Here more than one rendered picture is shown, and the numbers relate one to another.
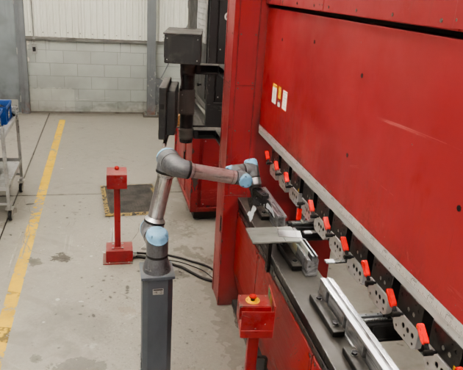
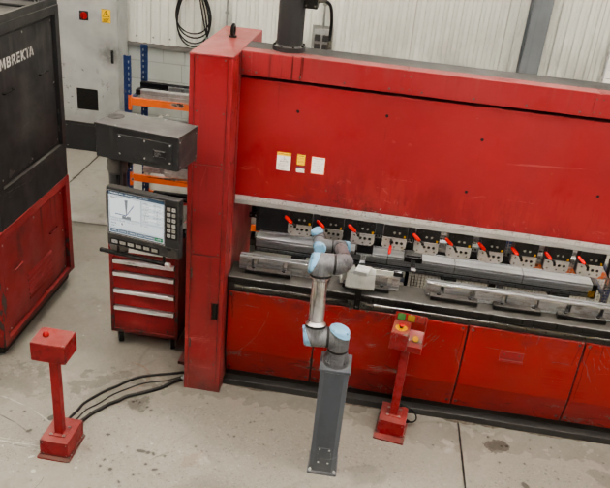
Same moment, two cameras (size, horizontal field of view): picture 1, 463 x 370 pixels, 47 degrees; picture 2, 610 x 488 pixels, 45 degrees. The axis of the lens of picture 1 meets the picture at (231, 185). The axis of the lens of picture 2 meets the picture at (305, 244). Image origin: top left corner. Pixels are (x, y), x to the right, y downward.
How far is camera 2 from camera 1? 421 cm
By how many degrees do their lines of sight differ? 66
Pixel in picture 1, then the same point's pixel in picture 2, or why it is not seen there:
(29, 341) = not seen: outside the picture
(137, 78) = not seen: outside the picture
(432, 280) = (578, 234)
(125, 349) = (262, 474)
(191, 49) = (193, 145)
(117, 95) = not seen: outside the picture
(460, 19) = (596, 112)
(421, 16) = (560, 108)
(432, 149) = (572, 173)
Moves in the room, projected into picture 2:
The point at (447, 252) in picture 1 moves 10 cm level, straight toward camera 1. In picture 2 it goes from (590, 218) to (606, 224)
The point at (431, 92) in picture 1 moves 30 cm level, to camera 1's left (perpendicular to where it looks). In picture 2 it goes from (568, 145) to (565, 162)
